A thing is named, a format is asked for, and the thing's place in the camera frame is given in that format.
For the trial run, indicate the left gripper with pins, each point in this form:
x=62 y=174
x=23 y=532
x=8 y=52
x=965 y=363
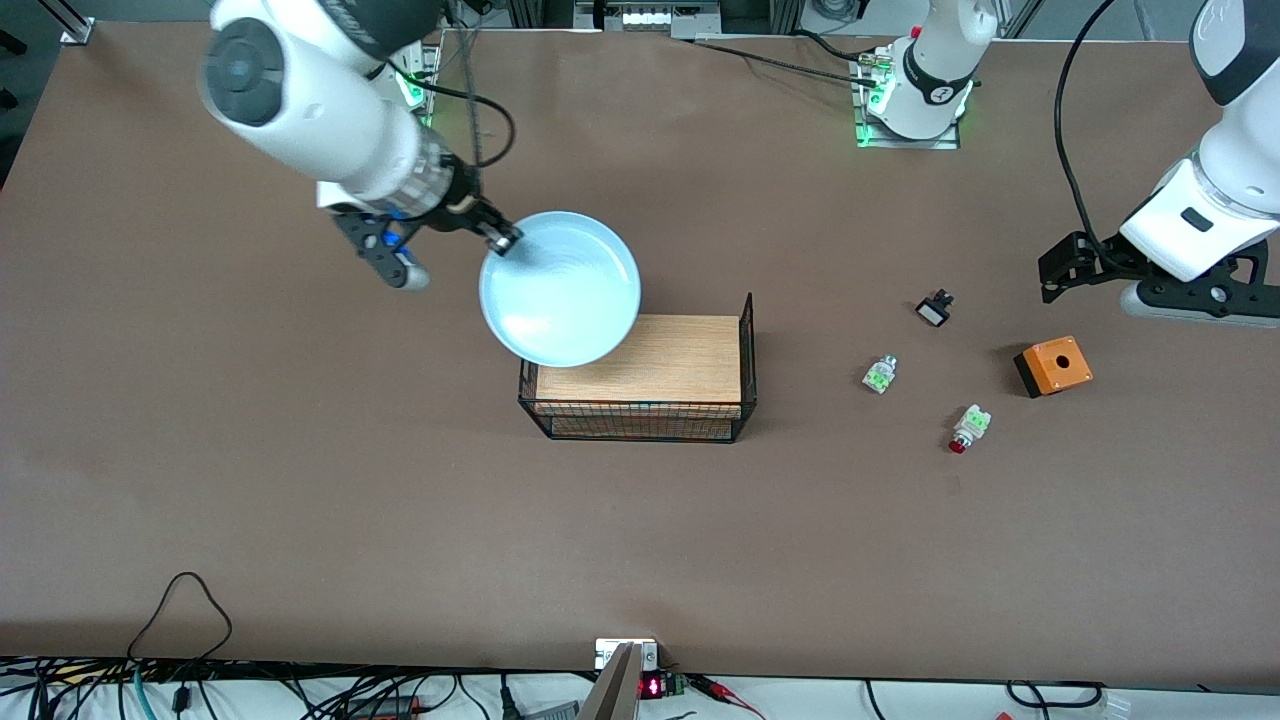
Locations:
x=1103 y=258

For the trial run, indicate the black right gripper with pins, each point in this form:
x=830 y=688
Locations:
x=464 y=204

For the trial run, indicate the light blue plate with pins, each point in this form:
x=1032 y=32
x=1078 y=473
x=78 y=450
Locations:
x=560 y=290

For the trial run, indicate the red push button switch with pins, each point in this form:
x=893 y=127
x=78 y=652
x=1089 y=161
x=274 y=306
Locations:
x=972 y=422

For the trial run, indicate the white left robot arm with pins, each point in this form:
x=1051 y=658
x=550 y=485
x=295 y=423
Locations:
x=940 y=70

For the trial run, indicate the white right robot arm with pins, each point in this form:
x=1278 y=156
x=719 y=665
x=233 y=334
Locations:
x=320 y=110

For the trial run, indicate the white square push button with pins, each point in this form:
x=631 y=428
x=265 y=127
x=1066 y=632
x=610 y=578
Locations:
x=933 y=313

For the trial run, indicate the wooden board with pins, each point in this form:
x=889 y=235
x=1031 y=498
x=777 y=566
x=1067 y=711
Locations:
x=680 y=370

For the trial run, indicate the white power strip device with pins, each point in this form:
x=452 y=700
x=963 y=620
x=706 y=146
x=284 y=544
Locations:
x=645 y=17

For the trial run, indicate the white mounting block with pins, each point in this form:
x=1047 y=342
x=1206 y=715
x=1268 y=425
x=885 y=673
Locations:
x=606 y=655

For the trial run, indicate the grey metal bar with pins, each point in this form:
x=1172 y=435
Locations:
x=612 y=695

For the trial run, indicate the red LED display module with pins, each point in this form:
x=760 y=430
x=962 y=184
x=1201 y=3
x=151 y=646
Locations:
x=652 y=687

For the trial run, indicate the aluminium profile piece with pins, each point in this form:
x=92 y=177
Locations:
x=75 y=30

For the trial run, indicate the black power adapter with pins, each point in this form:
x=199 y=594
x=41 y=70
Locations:
x=385 y=708

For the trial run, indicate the red test lead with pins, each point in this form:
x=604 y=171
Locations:
x=730 y=693

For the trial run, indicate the orange button enclosure box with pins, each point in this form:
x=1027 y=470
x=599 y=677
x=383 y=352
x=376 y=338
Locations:
x=1060 y=367

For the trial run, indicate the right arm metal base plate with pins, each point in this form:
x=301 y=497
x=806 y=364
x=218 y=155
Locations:
x=434 y=58

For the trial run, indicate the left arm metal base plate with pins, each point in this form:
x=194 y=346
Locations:
x=905 y=144

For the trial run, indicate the green push button switch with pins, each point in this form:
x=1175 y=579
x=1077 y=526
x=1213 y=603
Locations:
x=880 y=377

